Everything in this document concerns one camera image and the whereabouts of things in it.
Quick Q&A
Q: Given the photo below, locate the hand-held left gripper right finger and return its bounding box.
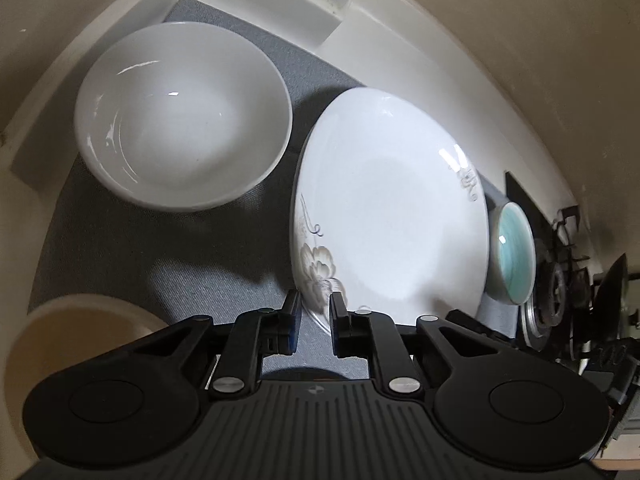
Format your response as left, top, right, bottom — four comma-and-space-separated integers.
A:
329, 292, 506, 402

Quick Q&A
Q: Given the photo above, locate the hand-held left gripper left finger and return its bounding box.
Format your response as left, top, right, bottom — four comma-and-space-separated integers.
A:
118, 289, 302, 402

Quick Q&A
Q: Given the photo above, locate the white floral plate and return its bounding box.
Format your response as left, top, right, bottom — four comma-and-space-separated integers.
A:
290, 87, 491, 336

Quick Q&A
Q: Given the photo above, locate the large white bowl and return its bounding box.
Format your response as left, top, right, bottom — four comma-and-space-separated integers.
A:
74, 22, 293, 212

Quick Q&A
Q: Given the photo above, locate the grey mat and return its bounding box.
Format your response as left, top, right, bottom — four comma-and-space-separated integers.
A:
27, 0, 523, 380

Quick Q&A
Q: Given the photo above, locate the small teal bowl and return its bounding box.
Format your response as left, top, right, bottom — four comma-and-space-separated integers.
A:
487, 202, 537, 307

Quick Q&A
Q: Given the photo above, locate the gas stove burner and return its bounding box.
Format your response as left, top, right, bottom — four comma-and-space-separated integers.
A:
517, 207, 593, 351

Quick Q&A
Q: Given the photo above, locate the beige round bowl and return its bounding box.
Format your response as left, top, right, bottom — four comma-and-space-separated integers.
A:
4, 295, 166, 461

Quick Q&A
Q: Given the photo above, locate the black wok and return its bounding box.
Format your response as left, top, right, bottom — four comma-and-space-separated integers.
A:
590, 252, 640, 341

